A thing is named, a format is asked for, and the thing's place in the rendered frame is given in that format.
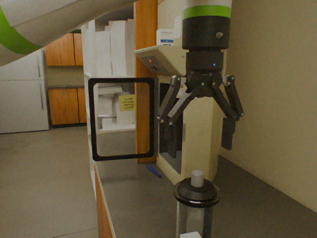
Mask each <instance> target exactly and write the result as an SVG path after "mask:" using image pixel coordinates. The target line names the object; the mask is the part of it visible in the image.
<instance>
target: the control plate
mask: <svg viewBox="0 0 317 238"><path fill-rule="evenodd" d="M140 59H141V60H142V61H143V62H144V63H145V64H146V65H147V66H148V67H149V68H150V69H151V70H152V72H161V73H168V72H167V70H166V69H165V68H164V66H163V65H161V64H160V62H159V61H158V60H157V59H156V57H155V56H152V57H146V58H140ZM153 60H154V61H155V62H154V61H153ZM150 61H151V62H150ZM153 66H155V67H157V70H156V69H155V68H154V69H152V67H153ZM158 67H159V69H158ZM160 67H161V69H160Z"/></svg>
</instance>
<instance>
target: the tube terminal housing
mask: <svg viewBox="0 0 317 238"><path fill-rule="evenodd" d="M182 12H183V5H182V0H165V1H163V2H161V3H160V4H159V5H158V30H159V29H174V17H177V16H179V15H181V38H177V39H173V45H174V46H182ZM221 52H224V55H223V59H224V62H223V70H222V71H221V74H222V76H224V69H225V55H226V49H224V50H221ZM172 76H173V75H168V74H157V78H159V83H158V89H159V84H160V83H165V84H166V83H167V84H170V79H171V77H172ZM221 111H222V109H221V108H220V107H219V106H218V104H217V103H216V101H215V100H214V98H213V97H211V98H208V97H203V98H197V97H196V98H194V99H193V100H192V101H191V102H190V103H189V104H188V106H187V107H186V109H185V110H184V112H183V123H185V124H186V135H185V142H184V141H182V158H181V175H179V173H178V172H177V171H176V170H175V169H174V168H172V167H171V166H170V165H169V164H168V163H167V162H166V160H165V159H164V158H163V157H161V156H160V155H159V151H158V156H157V166H158V167H159V168H160V169H161V170H162V171H163V172H164V174H165V175H166V176H167V177H168V178H169V180H170V181H171V182H172V183H173V184H174V185H176V184H177V183H178V182H179V181H182V180H183V179H186V178H191V172H192V171H193V170H201V171H203V172H204V179H207V180H209V181H211V182H212V181H213V179H214V176H215V174H216V172H217V160H218V146H219V139H220V125H221ZM158 144H159V139H158Z"/></svg>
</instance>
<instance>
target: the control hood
mask: <svg viewBox="0 0 317 238"><path fill-rule="evenodd" d="M133 52H134V54H135V55H136V56H137V58H138V59H140V58H146V57H152V56H155V57H156V59H157V60H158V61H159V62H160V64H161V65H163V66H164V68H165V69H166V70H167V72H168V73H161V72H152V70H151V69H150V68H149V67H148V66H147V65H146V64H145V63H144V62H143V61H142V60H141V59H140V60H141V61H142V63H143V64H144V65H145V66H146V67H147V68H148V69H149V70H150V72H152V73H157V74H168V75H180V76H185V75H186V60H185V58H186V52H189V50H184V49H182V46H165V45H157V46H152V47H148V48H143V49H139V50H135V51H133Z"/></svg>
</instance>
